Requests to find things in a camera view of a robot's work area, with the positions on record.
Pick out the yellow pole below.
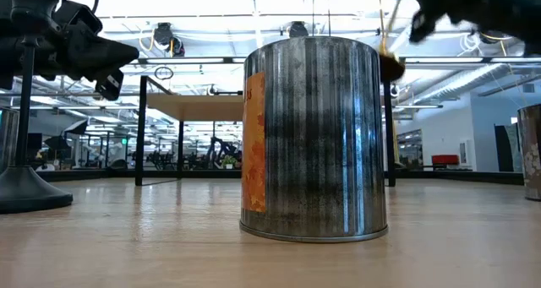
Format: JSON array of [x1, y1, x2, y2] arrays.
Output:
[[377, 0, 401, 166]]

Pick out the black studio light shade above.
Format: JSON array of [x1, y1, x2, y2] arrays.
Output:
[[63, 118, 89, 136]]

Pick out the metal tin with floral print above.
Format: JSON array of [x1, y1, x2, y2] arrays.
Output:
[[516, 104, 541, 203]]

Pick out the wooden shelf with black frame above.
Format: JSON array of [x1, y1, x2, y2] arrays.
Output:
[[134, 74, 398, 187]]

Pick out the metal tin with orange label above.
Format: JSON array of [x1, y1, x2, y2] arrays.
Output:
[[238, 35, 389, 244]]

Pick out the black candlestick holder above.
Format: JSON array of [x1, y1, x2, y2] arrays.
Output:
[[0, 0, 74, 215]]

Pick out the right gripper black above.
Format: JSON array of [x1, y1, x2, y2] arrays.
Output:
[[405, 0, 541, 57]]

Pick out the plain ribbed metal tin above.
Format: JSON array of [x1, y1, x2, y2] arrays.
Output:
[[0, 106, 19, 175]]

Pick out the gold candlestick holder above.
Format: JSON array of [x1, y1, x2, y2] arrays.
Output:
[[378, 0, 407, 84]]

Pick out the hanging black ring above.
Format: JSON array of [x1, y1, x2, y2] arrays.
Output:
[[154, 65, 175, 81]]

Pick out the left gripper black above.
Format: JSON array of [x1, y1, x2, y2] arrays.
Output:
[[0, 0, 139, 102]]

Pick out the black standing panel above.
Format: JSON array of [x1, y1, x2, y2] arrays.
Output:
[[494, 122, 523, 173]]

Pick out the red sofa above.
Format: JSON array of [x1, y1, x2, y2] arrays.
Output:
[[430, 154, 461, 167]]

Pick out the black table edge rail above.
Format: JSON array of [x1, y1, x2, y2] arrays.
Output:
[[33, 168, 525, 186]]

